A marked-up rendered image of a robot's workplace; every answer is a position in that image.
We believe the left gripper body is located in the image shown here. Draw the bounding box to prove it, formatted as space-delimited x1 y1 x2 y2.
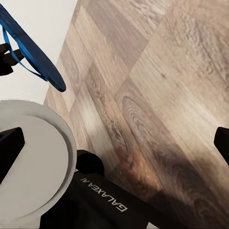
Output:
0 57 13 76

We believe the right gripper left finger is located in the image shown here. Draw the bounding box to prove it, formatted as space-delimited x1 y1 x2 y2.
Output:
0 127 25 184

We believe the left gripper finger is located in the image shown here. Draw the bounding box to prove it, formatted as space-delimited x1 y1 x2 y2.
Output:
1 48 24 66
0 43 10 57

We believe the sandal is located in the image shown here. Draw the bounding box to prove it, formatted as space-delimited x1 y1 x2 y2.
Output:
0 3 67 93

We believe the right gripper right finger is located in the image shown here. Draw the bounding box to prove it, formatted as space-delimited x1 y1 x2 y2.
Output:
214 127 229 165

